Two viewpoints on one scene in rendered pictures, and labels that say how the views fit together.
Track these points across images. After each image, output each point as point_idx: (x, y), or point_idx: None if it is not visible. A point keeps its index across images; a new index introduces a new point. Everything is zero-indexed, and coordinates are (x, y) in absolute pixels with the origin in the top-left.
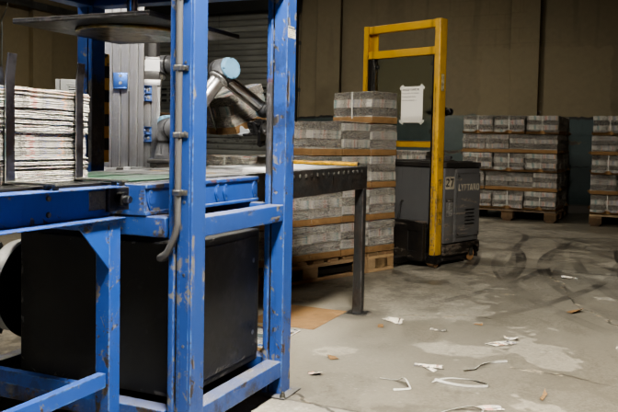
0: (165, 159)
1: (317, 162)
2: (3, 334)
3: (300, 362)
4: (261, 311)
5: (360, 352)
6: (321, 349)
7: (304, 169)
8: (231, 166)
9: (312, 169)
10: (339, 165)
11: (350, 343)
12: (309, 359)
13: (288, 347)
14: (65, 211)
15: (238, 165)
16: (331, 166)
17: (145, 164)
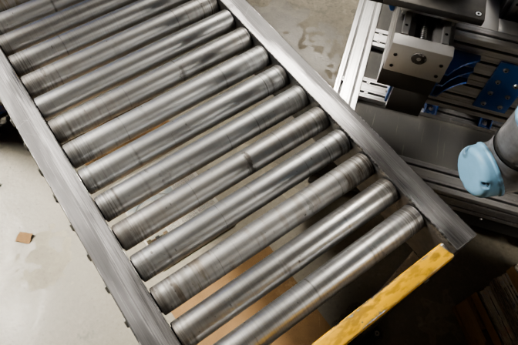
0: None
1: (351, 313)
2: None
3: (36, 194)
4: (305, 276)
5: (17, 285)
6: (66, 246)
7: (8, 82)
8: (182, 7)
9: (3, 96)
10: (237, 338)
11: (62, 299)
12: (41, 211)
13: None
14: None
15: (256, 48)
16: (154, 249)
17: None
